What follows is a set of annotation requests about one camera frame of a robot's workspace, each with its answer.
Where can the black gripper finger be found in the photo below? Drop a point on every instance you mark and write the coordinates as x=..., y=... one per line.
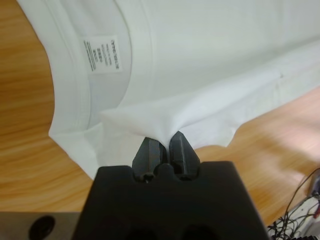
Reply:
x=183, y=156
x=150, y=156

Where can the white t-shirt with black logo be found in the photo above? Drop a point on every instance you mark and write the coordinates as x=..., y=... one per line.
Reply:
x=200, y=50

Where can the arm grey base plate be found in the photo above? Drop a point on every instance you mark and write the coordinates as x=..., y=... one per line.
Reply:
x=315, y=183

